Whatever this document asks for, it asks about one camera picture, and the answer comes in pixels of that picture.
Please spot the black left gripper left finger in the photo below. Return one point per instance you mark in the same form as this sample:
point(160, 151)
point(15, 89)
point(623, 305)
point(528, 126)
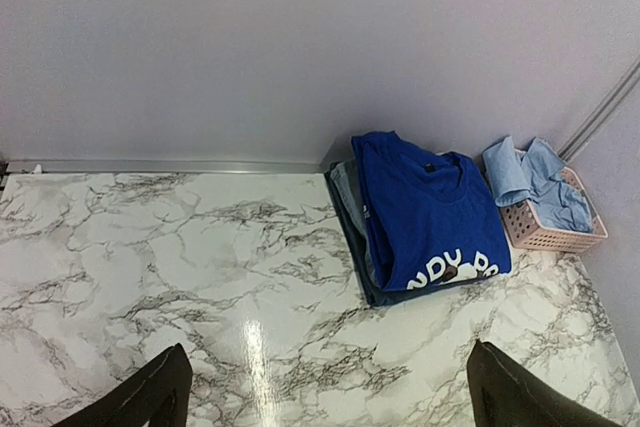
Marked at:
point(155, 395)

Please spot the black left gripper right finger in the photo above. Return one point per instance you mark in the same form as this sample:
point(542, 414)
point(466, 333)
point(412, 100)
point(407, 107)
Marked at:
point(504, 393)

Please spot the royal blue printed t-shirt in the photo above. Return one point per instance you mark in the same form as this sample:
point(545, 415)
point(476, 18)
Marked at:
point(431, 219)

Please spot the light blue shirt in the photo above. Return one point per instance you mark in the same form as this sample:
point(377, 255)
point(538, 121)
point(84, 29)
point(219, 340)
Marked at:
point(536, 175)

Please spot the folded dark blue garment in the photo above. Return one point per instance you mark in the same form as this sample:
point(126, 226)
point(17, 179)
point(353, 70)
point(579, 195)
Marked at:
point(375, 297)

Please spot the pink perforated plastic basket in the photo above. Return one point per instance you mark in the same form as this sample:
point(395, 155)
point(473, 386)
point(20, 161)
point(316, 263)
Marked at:
point(525, 230)

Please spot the folded light blue jeans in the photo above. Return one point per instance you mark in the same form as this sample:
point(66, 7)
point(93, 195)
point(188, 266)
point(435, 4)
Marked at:
point(344, 176)

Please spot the aluminium back table edge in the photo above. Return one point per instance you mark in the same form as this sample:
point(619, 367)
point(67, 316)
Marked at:
point(336, 152)

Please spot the right aluminium corner post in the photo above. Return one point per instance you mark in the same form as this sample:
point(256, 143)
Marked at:
point(604, 111)

